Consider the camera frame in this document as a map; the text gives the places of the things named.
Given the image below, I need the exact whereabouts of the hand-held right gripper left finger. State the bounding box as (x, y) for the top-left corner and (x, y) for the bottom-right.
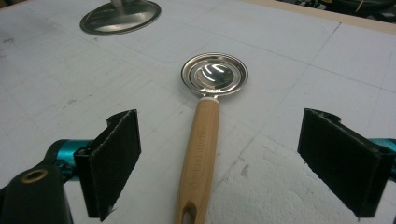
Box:
(46, 109), (142, 222)

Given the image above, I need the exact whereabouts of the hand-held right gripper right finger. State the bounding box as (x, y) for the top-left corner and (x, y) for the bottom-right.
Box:
(297, 107), (396, 218)

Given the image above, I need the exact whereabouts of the wooden handled metal spoon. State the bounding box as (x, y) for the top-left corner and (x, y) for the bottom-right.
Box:
(174, 51), (249, 224)

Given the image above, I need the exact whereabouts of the metal utensil stand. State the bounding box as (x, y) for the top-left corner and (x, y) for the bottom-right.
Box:
(79, 0), (163, 36)

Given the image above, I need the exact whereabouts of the white grid mat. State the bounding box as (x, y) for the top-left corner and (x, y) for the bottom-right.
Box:
(0, 0), (396, 224)

